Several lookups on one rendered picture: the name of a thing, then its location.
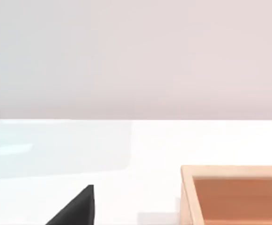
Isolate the shallow salmon-coloured box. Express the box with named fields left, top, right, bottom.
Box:
left=180, top=165, right=272, bottom=225

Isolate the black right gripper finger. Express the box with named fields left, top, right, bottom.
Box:
left=45, top=184, right=96, bottom=225

